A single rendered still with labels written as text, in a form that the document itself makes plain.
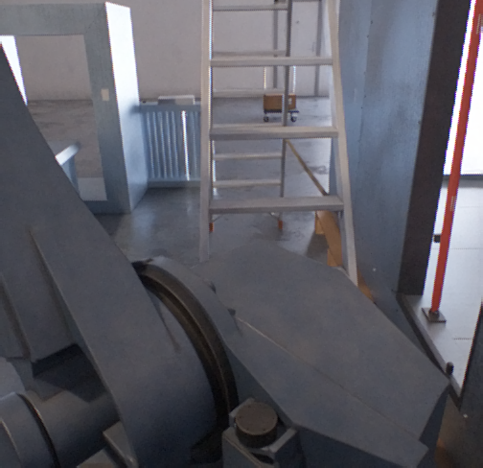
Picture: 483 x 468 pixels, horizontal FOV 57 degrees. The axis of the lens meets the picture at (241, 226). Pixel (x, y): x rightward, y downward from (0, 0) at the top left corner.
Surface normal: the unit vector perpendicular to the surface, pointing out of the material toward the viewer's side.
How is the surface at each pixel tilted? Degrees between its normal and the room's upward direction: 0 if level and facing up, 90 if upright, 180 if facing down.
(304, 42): 90
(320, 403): 24
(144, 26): 90
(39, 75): 90
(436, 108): 90
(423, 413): 44
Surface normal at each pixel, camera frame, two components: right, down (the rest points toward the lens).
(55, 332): 0.61, -0.23
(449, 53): -0.01, 0.39
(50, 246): 0.49, -0.47
